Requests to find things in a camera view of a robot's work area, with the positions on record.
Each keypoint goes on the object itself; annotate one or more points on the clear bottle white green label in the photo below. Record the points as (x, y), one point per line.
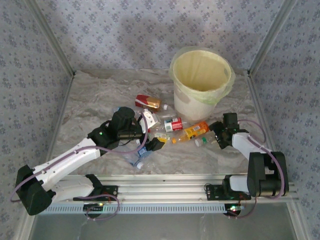
(155, 135)

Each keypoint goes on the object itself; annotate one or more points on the clear bottle blue white label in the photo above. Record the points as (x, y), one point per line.
(116, 110)

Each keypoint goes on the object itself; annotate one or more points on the blue label bottle white cap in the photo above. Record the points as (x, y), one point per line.
(143, 152)

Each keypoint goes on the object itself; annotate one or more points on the clear bottle red white label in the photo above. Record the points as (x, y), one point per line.
(173, 125)

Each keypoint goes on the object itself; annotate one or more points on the orange juice bottle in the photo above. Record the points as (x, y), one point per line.
(197, 128)

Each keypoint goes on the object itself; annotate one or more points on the clear water bottle white cap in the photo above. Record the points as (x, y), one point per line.
(136, 162)

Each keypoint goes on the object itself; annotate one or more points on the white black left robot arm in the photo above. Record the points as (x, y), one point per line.
(62, 162)

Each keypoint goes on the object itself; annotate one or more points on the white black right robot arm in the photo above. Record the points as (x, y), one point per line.
(250, 145)

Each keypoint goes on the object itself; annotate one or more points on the cream plastic bin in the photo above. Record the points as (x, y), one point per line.
(197, 67)

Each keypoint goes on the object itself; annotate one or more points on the red gold label bottle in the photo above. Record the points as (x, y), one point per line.
(147, 102)

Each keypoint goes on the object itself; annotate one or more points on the black controller board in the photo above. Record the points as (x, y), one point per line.
(232, 210)
(93, 207)

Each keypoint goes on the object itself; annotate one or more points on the aluminium extrusion rail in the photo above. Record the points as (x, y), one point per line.
(162, 177)
(162, 192)

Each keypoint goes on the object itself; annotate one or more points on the aluminium table side rail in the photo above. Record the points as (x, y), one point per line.
(63, 112)
(259, 107)

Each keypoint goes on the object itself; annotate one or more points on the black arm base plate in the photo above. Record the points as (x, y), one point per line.
(112, 191)
(212, 192)

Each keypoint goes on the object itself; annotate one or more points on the aluminium frame post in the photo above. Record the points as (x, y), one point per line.
(271, 37)
(52, 37)

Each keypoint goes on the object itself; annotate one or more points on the aluminium frame leg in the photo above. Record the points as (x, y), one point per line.
(297, 225)
(26, 232)

